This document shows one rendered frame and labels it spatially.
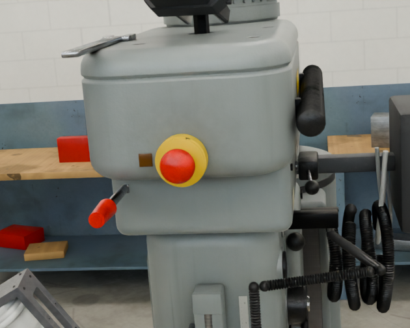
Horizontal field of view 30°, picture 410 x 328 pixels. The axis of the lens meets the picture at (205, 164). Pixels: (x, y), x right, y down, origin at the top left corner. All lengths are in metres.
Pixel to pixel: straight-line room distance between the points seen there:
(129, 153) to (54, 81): 4.73
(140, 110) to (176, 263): 0.27
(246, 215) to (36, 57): 4.72
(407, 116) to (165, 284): 0.50
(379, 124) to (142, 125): 4.02
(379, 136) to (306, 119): 3.98
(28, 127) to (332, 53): 2.22
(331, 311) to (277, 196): 0.66
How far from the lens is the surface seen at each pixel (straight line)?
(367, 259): 1.07
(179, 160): 0.86
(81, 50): 0.87
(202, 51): 0.90
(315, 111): 0.92
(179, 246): 1.09
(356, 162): 1.42
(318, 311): 1.61
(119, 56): 0.92
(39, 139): 5.75
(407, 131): 1.33
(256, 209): 1.02
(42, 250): 5.34
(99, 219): 0.91
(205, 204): 1.02
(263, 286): 0.99
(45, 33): 5.63
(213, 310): 1.07
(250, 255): 1.08
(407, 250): 5.02
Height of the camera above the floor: 1.96
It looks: 13 degrees down
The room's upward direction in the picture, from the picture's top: 4 degrees counter-clockwise
